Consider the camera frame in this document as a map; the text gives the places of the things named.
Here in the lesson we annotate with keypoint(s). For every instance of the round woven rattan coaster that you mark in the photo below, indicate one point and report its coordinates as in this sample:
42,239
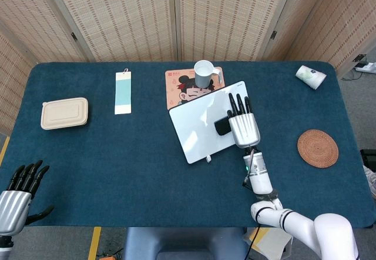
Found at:
318,148

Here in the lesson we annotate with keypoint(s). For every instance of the beige lidded lunch box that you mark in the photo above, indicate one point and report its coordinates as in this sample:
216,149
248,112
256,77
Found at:
64,113

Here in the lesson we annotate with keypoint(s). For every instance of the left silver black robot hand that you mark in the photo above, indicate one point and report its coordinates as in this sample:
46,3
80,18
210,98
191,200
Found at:
13,207

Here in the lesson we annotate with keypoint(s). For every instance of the grey blue robot torso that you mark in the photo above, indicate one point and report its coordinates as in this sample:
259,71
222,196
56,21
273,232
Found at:
182,242

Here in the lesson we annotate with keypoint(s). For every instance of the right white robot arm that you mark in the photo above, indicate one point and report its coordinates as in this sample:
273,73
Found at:
293,217

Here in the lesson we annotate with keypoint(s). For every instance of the white plastic board stand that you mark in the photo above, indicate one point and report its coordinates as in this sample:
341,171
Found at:
208,158

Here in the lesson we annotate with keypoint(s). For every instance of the white and teal card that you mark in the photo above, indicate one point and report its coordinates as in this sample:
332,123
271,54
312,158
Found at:
123,92

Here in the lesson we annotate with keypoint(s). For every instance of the white tablet board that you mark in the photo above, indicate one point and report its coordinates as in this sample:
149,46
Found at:
196,124

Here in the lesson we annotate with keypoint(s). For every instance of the orange cartoon mouse pad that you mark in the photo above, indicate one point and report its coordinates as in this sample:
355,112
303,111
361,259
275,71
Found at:
176,92

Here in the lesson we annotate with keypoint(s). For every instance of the white and grey mug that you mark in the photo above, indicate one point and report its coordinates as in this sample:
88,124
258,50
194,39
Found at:
204,76

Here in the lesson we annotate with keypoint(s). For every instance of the white paper cup green print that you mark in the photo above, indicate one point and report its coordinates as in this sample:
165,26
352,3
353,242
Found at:
311,77

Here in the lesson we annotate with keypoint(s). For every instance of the black box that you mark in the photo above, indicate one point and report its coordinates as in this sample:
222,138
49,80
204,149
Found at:
368,158

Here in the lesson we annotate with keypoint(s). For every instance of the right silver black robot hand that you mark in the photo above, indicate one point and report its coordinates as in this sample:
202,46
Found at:
245,129

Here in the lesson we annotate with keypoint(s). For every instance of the dark blue tablecloth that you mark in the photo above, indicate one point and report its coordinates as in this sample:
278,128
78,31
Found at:
117,168

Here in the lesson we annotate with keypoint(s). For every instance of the woven bamboo folding screen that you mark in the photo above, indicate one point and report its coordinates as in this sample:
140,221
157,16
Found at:
123,16

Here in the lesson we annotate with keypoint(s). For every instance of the black and blue eraser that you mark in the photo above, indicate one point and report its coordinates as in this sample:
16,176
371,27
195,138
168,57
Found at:
221,126

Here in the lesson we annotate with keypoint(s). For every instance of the white shoe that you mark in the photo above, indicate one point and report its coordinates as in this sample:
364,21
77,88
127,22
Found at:
370,183

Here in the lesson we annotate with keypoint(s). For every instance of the white power strip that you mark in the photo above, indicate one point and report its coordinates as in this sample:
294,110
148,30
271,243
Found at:
367,66

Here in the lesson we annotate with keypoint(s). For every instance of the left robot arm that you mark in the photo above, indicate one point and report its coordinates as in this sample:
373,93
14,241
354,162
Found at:
5,248

